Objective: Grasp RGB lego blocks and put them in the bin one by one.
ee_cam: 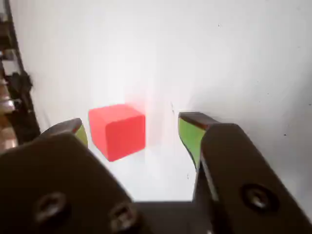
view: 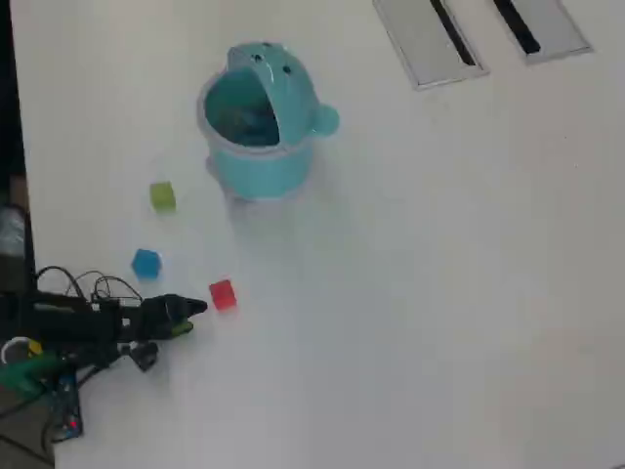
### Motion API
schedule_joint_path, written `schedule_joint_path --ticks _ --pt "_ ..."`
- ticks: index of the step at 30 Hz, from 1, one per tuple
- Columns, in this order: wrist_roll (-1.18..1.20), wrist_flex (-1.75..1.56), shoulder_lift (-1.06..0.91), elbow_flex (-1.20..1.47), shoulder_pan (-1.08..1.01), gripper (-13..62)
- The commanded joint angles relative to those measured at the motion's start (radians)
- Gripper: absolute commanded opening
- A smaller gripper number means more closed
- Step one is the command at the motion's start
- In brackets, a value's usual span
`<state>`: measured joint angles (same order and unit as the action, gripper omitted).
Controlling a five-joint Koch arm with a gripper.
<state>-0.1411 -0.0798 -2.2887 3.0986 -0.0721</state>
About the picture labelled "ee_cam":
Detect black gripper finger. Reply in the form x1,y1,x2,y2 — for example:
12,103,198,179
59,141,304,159
178,112,312,234
0,118,147,234

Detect red cube block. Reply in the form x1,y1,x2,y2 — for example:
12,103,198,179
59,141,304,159
88,103,146,162

